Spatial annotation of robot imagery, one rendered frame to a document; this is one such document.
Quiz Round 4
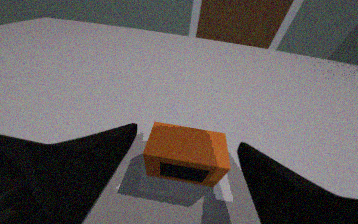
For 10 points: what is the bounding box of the orange block with dark square mark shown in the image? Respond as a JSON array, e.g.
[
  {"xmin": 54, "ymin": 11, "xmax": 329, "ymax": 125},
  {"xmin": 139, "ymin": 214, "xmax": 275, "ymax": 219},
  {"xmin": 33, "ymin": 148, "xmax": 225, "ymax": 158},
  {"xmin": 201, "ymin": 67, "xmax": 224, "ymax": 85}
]
[{"xmin": 143, "ymin": 122, "xmax": 231, "ymax": 187}]

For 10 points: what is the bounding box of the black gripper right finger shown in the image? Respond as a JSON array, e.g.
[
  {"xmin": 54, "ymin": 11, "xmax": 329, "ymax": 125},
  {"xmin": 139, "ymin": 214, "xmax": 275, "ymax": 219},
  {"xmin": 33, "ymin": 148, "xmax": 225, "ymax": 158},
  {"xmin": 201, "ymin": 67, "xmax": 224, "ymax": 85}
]
[{"xmin": 237, "ymin": 142, "xmax": 358, "ymax": 224}]

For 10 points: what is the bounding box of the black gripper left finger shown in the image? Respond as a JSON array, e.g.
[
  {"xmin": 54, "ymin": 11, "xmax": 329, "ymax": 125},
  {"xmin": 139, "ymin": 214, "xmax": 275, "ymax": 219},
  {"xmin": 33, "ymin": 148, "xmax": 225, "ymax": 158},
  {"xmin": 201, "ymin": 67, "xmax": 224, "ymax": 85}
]
[{"xmin": 0, "ymin": 123, "xmax": 137, "ymax": 224}]

